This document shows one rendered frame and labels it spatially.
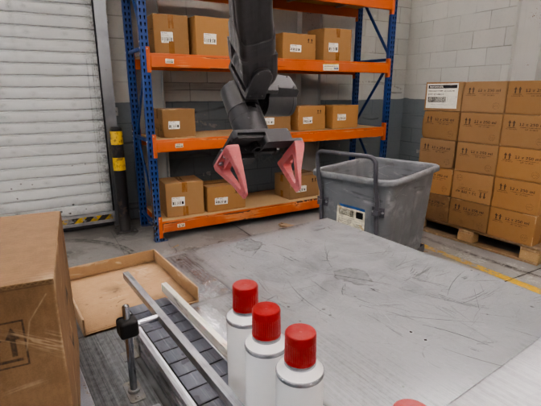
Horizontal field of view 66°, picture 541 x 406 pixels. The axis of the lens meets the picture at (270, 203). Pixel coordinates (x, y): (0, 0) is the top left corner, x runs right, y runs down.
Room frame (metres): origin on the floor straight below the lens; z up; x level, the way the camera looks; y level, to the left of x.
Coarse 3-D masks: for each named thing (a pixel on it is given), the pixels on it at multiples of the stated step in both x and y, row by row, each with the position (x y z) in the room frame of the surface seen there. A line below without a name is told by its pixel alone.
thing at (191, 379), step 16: (144, 304) 0.80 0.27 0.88; (160, 304) 0.80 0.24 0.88; (176, 320) 0.74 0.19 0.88; (160, 336) 0.68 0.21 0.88; (192, 336) 0.68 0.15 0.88; (160, 352) 0.63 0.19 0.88; (176, 352) 0.63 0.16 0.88; (208, 352) 0.63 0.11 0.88; (176, 368) 0.59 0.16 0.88; (192, 368) 0.59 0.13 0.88; (224, 368) 0.59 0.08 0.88; (192, 384) 0.55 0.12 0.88; (208, 384) 0.55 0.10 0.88; (208, 400) 0.51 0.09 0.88
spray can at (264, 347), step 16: (256, 304) 0.43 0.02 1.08; (272, 304) 0.43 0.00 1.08; (256, 320) 0.41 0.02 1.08; (272, 320) 0.41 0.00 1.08; (256, 336) 0.41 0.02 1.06; (272, 336) 0.41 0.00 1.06; (256, 352) 0.40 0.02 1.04; (272, 352) 0.40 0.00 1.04; (256, 368) 0.40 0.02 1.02; (272, 368) 0.40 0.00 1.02; (256, 384) 0.40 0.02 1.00; (272, 384) 0.40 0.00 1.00; (256, 400) 0.40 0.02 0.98; (272, 400) 0.40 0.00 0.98
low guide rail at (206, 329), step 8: (168, 288) 0.80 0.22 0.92; (168, 296) 0.80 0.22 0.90; (176, 296) 0.77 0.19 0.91; (176, 304) 0.76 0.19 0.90; (184, 304) 0.73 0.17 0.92; (184, 312) 0.73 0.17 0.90; (192, 312) 0.71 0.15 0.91; (192, 320) 0.70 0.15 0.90; (200, 320) 0.68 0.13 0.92; (200, 328) 0.67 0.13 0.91; (208, 328) 0.65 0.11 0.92; (208, 336) 0.64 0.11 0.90; (216, 336) 0.63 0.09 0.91; (216, 344) 0.62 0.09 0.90; (224, 344) 0.60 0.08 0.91; (224, 352) 0.60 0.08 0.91
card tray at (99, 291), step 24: (96, 264) 1.05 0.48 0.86; (120, 264) 1.09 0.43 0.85; (144, 264) 1.11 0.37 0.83; (168, 264) 1.05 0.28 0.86; (72, 288) 0.96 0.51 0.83; (96, 288) 0.96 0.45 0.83; (120, 288) 0.96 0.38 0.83; (144, 288) 0.96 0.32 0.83; (192, 288) 0.92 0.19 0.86; (96, 312) 0.85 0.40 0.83; (120, 312) 0.85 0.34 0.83
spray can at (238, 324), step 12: (240, 288) 0.47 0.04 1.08; (252, 288) 0.47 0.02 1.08; (240, 300) 0.47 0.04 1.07; (252, 300) 0.47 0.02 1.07; (228, 312) 0.49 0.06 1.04; (240, 312) 0.47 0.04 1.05; (228, 324) 0.47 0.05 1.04; (240, 324) 0.46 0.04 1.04; (228, 336) 0.47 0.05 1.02; (240, 336) 0.46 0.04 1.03; (228, 348) 0.47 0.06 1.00; (240, 348) 0.46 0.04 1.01; (228, 360) 0.47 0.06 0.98; (240, 360) 0.46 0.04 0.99; (228, 372) 0.48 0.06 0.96; (240, 372) 0.46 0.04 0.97; (240, 384) 0.46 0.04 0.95; (240, 396) 0.46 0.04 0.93
